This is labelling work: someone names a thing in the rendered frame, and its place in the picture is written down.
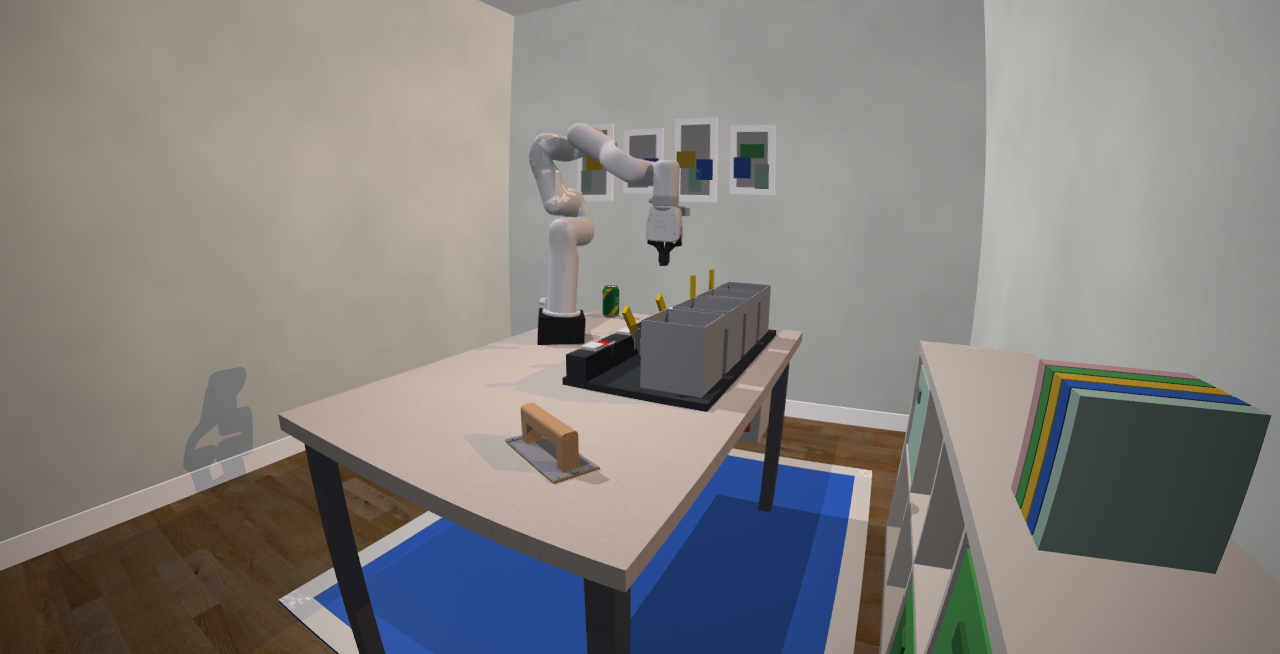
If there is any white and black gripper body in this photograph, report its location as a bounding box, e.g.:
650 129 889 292
646 206 684 242

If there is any sanding float with wooden handle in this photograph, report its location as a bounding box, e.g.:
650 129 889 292
506 403 600 484

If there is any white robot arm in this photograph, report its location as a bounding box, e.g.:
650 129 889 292
529 123 680 317

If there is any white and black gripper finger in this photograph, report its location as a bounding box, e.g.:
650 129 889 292
646 241 664 266
662 235 682 266

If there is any green drink can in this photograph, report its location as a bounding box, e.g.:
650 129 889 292
603 285 620 317

